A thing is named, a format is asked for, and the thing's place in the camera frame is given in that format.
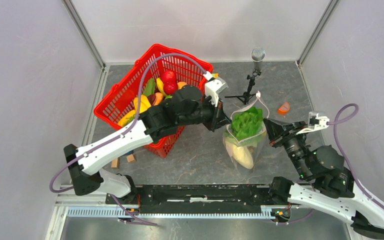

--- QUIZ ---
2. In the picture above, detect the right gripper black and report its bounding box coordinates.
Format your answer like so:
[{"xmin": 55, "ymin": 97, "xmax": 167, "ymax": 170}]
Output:
[{"xmin": 260, "ymin": 116, "xmax": 310, "ymax": 178}]

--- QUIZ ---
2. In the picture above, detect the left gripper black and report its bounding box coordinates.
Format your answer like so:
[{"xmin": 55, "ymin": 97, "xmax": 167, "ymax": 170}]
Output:
[{"xmin": 178, "ymin": 94, "xmax": 233, "ymax": 133}]

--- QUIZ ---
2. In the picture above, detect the napa cabbage toy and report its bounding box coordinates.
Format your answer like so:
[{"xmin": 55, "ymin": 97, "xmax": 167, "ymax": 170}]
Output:
[{"xmin": 226, "ymin": 106, "xmax": 264, "ymax": 148}]

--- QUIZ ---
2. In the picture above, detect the clear zip top bag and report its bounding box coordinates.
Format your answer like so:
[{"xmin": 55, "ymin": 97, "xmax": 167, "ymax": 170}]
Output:
[{"xmin": 223, "ymin": 91, "xmax": 270, "ymax": 170}]

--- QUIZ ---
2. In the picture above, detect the white long radish toy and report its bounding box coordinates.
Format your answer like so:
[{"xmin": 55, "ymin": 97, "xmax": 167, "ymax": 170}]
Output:
[{"xmin": 224, "ymin": 141, "xmax": 254, "ymax": 169}]

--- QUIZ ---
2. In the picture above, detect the small red apple toy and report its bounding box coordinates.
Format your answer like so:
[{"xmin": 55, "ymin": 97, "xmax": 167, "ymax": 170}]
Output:
[{"xmin": 163, "ymin": 82, "xmax": 179, "ymax": 96}]

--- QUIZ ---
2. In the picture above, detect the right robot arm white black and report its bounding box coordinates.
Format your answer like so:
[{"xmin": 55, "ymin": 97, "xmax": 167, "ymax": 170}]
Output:
[{"xmin": 263, "ymin": 116, "xmax": 384, "ymax": 240}]

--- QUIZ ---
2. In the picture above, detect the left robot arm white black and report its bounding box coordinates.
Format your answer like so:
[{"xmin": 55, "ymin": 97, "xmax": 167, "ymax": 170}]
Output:
[{"xmin": 64, "ymin": 79, "xmax": 231, "ymax": 204}]

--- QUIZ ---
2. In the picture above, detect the orange slice toy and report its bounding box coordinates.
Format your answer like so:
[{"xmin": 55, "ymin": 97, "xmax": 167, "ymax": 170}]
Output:
[{"xmin": 277, "ymin": 101, "xmax": 291, "ymax": 115}]

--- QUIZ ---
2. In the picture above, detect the orange peach toy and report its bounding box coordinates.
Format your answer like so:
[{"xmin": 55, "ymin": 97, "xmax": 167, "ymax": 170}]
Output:
[{"xmin": 177, "ymin": 81, "xmax": 188, "ymax": 90}]

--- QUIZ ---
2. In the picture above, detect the orange sweet potato toy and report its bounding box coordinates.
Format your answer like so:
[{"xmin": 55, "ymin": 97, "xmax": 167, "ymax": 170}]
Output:
[{"xmin": 147, "ymin": 92, "xmax": 165, "ymax": 106}]

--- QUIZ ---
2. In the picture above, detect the microphone on black tripod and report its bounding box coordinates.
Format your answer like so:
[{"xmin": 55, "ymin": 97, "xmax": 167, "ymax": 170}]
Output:
[{"xmin": 225, "ymin": 47, "xmax": 266, "ymax": 105}]

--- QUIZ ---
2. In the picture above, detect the yellow banana bunch toy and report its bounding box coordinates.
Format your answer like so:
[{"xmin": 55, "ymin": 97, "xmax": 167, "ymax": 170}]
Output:
[{"xmin": 133, "ymin": 94, "xmax": 151, "ymax": 113}]

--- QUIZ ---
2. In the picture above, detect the green cucumber toy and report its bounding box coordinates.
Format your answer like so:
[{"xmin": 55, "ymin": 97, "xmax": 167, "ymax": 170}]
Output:
[{"xmin": 142, "ymin": 78, "xmax": 156, "ymax": 97}]

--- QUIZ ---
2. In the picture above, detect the yellow mango toy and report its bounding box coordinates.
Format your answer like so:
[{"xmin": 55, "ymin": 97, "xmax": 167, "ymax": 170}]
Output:
[{"xmin": 117, "ymin": 109, "xmax": 137, "ymax": 128}]

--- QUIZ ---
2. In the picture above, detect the wooden block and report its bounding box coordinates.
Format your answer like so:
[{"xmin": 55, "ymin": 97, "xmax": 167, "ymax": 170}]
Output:
[
  {"xmin": 110, "ymin": 157, "xmax": 120, "ymax": 169},
  {"xmin": 126, "ymin": 153, "xmax": 137, "ymax": 164}
]

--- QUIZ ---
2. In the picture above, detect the red plastic basket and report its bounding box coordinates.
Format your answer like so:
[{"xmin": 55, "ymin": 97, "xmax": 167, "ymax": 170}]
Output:
[{"xmin": 93, "ymin": 43, "xmax": 214, "ymax": 159}]

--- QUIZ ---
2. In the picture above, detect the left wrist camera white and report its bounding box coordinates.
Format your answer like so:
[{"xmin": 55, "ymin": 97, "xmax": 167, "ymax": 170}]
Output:
[{"xmin": 203, "ymin": 71, "xmax": 228, "ymax": 107}]

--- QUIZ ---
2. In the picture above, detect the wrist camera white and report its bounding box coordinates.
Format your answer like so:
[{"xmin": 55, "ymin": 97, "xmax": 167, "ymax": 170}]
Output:
[
  {"xmin": 203, "ymin": 71, "xmax": 228, "ymax": 107},
  {"xmin": 296, "ymin": 111, "xmax": 330, "ymax": 135}
]

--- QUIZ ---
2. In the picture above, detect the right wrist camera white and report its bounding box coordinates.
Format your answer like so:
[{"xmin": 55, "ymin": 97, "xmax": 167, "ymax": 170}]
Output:
[{"xmin": 296, "ymin": 111, "xmax": 330, "ymax": 135}]

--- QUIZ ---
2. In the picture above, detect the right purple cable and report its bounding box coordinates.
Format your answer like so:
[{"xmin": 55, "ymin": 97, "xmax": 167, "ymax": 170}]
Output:
[{"xmin": 274, "ymin": 103, "xmax": 384, "ymax": 229}]

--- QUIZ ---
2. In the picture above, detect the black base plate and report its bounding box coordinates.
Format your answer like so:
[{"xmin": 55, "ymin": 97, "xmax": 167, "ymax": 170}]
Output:
[{"xmin": 119, "ymin": 184, "xmax": 288, "ymax": 215}]

